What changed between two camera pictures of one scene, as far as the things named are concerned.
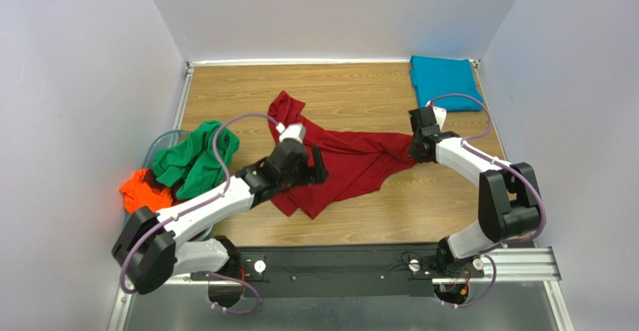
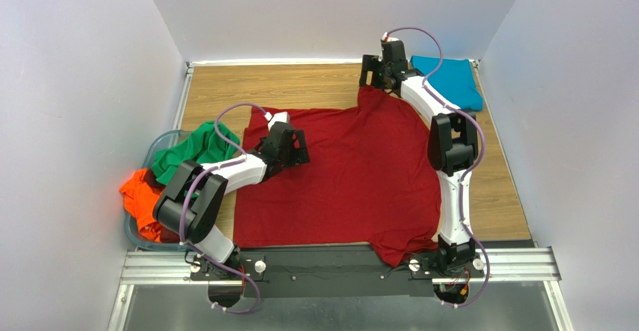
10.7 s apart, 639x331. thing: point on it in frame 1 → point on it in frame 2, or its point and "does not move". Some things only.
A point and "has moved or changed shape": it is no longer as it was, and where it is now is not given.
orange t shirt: (138, 192) does not move
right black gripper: (415, 147) → (369, 70)
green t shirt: (199, 163) does not move
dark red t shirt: (354, 160) has moved or changed shape
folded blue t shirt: (433, 76) does not move
